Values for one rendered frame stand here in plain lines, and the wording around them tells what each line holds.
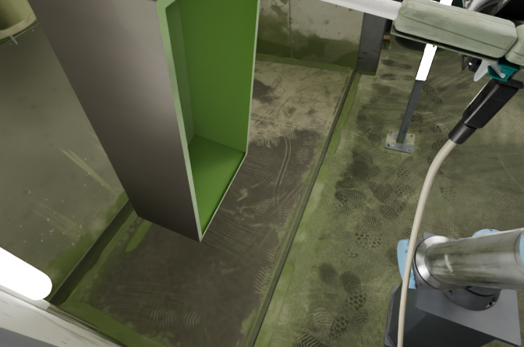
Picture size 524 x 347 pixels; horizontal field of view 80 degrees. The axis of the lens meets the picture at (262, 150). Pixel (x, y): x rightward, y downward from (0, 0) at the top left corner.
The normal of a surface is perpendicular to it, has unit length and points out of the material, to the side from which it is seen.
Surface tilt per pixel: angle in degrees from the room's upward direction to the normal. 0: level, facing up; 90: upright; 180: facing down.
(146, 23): 90
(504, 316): 0
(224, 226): 0
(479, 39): 90
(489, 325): 0
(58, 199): 57
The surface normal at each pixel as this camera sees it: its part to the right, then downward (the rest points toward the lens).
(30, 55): 0.71, -0.17
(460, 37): -0.36, 0.72
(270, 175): -0.11, -0.66
